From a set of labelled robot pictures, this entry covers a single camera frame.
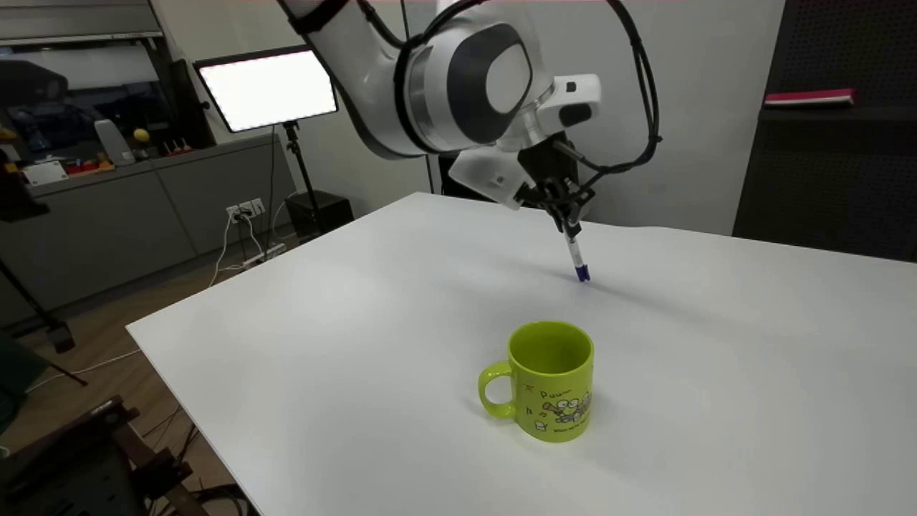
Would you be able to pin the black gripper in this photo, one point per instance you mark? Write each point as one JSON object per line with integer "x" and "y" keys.
{"x": 555, "y": 183}

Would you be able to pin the white marker with blue cap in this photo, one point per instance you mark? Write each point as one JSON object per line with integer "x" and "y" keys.
{"x": 581, "y": 269}

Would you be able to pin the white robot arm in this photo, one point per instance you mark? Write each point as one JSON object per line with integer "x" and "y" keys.
{"x": 472, "y": 87}

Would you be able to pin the green ceramic mug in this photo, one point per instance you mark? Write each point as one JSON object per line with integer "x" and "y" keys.
{"x": 546, "y": 384}

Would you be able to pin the black shelf column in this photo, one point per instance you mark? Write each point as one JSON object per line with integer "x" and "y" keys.
{"x": 837, "y": 176}

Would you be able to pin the black light stand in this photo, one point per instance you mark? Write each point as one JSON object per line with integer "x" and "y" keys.
{"x": 293, "y": 146}

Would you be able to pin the pink book on shelf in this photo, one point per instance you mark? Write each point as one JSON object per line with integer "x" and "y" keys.
{"x": 810, "y": 98}

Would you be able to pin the bright led light panel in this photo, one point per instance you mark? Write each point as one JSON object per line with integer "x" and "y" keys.
{"x": 271, "y": 87}

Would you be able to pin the grey cabinet counter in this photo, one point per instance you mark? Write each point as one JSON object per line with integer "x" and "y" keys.
{"x": 119, "y": 229}

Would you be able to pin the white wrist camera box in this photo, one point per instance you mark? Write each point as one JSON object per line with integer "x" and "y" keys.
{"x": 568, "y": 101}

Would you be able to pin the white wall power socket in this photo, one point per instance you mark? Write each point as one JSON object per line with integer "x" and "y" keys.
{"x": 251, "y": 207}

